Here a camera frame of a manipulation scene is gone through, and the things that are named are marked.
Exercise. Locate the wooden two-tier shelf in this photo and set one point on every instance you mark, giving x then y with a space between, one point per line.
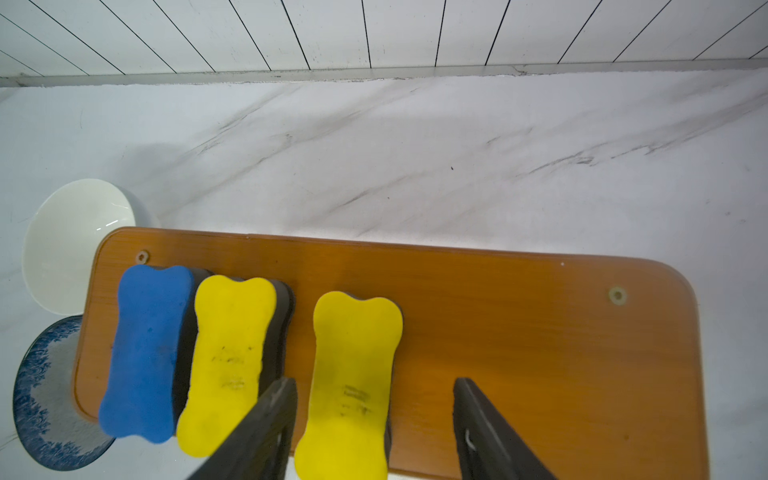
595 361

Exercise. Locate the blue patterned ceramic bowl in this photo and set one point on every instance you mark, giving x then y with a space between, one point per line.
47 423

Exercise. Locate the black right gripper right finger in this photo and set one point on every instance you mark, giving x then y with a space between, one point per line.
487 446

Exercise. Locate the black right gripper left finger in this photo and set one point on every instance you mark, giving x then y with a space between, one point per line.
259 447

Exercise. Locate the white ceramic bowl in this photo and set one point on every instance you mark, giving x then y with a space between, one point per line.
62 239

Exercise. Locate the yellow eraser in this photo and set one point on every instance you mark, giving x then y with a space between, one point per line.
349 400
239 352

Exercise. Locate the blue eraser top shelf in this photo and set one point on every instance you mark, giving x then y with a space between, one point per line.
151 355

